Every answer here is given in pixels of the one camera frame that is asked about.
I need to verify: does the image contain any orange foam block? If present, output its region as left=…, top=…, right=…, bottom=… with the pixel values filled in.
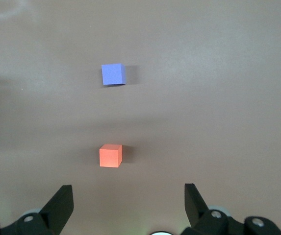
left=99, top=143, right=123, bottom=169

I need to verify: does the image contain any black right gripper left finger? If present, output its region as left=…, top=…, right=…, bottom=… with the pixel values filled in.
left=0, top=185, right=75, bottom=235

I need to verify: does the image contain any purple foam block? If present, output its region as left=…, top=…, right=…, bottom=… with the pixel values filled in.
left=101, top=63, right=127, bottom=86

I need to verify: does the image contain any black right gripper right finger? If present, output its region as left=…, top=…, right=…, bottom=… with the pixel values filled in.
left=179, top=183, right=281, bottom=235

